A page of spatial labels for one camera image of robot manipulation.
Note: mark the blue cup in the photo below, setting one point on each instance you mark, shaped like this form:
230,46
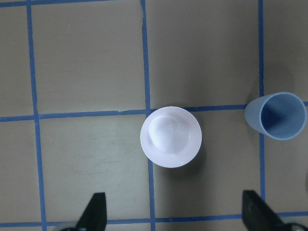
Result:
280,116

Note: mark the pink bowl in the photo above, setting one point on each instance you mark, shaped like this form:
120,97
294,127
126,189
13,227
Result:
171,137

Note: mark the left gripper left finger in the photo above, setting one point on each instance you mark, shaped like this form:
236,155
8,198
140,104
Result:
94,216

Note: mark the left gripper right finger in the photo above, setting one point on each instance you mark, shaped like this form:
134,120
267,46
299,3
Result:
258,216

